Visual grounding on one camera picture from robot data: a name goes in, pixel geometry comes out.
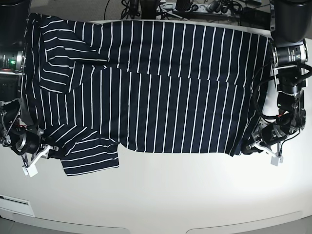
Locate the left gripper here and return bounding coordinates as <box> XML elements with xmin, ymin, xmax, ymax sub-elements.
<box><xmin>258</xmin><ymin>123</ymin><xmax>287</xmax><ymax>146</ymax></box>

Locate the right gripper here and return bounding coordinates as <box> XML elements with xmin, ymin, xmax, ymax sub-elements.
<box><xmin>11</xmin><ymin>131</ymin><xmax>41</xmax><ymax>155</ymax></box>

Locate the navy white striped T-shirt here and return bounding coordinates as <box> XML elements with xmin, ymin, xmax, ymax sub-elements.
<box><xmin>25</xmin><ymin>13</ymin><xmax>270</xmax><ymax>176</ymax></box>

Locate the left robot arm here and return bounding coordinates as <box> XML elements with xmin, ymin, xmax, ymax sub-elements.
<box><xmin>250</xmin><ymin>0</ymin><xmax>312</xmax><ymax>149</ymax></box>

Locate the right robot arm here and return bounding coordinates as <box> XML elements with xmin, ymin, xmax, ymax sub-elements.
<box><xmin>0</xmin><ymin>0</ymin><xmax>41</xmax><ymax>156</ymax></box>

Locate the white power strip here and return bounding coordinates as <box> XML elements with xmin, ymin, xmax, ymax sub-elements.
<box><xmin>159</xmin><ymin>1</ymin><xmax>232</xmax><ymax>16</ymax></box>

